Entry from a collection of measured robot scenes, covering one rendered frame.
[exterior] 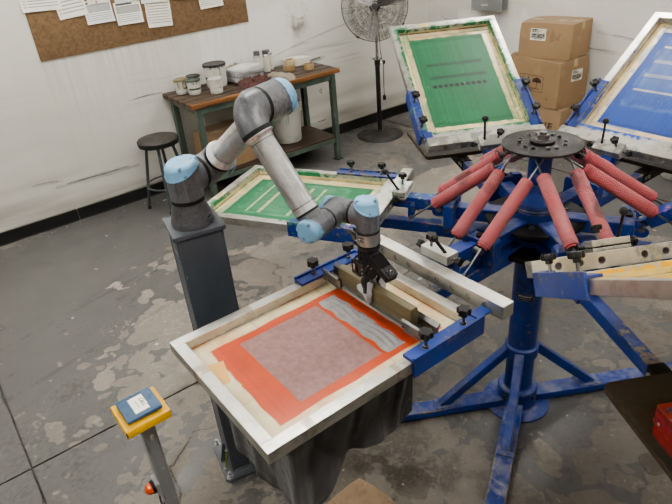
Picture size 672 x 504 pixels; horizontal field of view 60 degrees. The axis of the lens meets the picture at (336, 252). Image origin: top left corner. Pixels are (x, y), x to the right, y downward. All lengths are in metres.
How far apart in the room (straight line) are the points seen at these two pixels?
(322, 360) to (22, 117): 3.87
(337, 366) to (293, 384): 0.14
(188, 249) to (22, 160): 3.31
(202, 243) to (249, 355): 0.47
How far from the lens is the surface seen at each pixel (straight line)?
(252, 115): 1.71
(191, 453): 2.93
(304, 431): 1.53
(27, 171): 5.29
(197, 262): 2.12
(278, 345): 1.85
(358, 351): 1.79
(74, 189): 5.41
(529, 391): 2.94
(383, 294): 1.85
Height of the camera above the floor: 2.10
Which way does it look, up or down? 30 degrees down
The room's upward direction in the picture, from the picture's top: 5 degrees counter-clockwise
